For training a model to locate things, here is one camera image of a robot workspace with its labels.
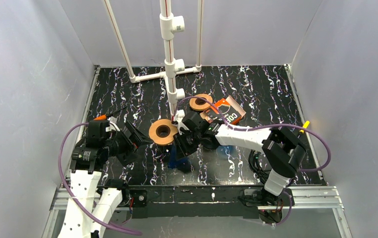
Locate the red and black carafe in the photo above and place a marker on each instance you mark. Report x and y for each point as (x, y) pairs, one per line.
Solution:
(209, 144)

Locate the orange coffee filter package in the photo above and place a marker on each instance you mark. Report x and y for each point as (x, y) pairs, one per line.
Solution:
(228, 107)

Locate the aluminium frame rail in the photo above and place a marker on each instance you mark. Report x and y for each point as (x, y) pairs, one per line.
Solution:
(247, 201)

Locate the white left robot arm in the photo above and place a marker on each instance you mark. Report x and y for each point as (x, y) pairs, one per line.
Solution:
(89, 208)

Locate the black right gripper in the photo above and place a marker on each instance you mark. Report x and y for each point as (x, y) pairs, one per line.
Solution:
(182, 144)

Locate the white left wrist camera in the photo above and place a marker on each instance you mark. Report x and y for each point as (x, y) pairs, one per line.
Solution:
(113, 124)

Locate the blue glass dripper cone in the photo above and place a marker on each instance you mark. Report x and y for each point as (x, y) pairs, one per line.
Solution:
(181, 164)

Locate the white PVC pipe stand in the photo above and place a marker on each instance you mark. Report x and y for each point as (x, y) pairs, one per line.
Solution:
(169, 26)

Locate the wooden ring dripper holder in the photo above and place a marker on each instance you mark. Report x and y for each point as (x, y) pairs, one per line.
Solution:
(162, 132)

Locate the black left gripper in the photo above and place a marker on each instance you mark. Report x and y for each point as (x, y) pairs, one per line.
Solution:
(132, 136)

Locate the yellow marker pen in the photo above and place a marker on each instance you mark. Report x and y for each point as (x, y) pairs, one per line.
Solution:
(305, 125)

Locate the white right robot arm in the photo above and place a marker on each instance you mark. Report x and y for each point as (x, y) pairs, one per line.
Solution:
(283, 149)

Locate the orange handled screwdriver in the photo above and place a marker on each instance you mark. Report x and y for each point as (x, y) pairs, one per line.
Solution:
(107, 116)

